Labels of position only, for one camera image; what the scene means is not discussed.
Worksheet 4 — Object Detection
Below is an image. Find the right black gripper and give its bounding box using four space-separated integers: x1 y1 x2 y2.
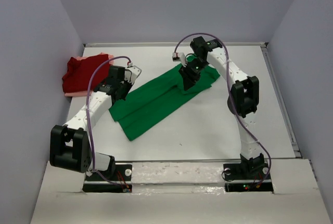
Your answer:
178 57 209 91

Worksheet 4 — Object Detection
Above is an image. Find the green t shirt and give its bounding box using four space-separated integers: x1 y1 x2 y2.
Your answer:
109 64 220 141

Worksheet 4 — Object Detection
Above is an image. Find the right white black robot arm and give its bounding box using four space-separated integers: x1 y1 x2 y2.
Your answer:
172 33 271 184

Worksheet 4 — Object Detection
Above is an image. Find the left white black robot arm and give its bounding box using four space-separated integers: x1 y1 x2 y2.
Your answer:
49 63 142 181

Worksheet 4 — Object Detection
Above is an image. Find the folded pink t shirt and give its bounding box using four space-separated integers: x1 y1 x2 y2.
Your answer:
64 54 115 97

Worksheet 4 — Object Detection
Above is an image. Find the folded dark red t shirt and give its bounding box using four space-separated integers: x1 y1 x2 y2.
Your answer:
61 54 113 94

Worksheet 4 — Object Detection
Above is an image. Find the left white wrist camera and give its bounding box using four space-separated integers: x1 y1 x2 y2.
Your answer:
124 62 142 85

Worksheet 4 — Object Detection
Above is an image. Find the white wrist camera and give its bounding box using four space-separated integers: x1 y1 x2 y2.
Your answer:
172 52 188 67
124 62 142 85

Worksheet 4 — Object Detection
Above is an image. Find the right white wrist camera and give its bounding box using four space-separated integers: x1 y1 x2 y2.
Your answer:
172 52 188 67

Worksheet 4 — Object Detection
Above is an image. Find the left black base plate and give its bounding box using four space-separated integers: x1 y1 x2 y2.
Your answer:
82 163 133 193

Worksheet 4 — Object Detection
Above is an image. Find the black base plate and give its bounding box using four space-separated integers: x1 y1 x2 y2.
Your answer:
221 163 274 193
82 163 133 193

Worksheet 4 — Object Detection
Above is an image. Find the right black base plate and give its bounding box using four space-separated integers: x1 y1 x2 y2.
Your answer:
221 163 274 193

